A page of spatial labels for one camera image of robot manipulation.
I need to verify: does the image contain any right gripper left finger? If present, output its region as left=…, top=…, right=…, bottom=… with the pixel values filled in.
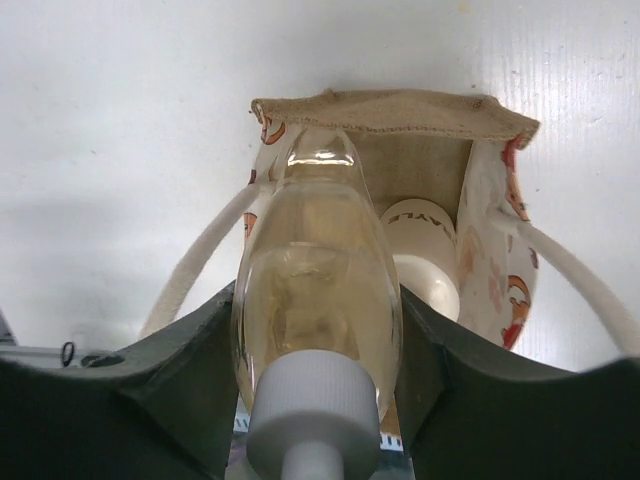
left=1, top=287, right=238, bottom=479

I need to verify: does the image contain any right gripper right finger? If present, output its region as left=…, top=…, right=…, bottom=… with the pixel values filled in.
left=395, top=290, right=639, bottom=479

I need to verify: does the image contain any yellow liquid bottle white cap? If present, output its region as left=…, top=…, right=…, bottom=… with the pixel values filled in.
left=232, top=127, right=402, bottom=479

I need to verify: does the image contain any burlap canvas tote bag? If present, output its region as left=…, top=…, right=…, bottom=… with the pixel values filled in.
left=141, top=90, right=639, bottom=357

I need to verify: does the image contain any white round cap bottle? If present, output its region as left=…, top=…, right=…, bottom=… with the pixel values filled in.
left=381, top=198, right=460, bottom=321

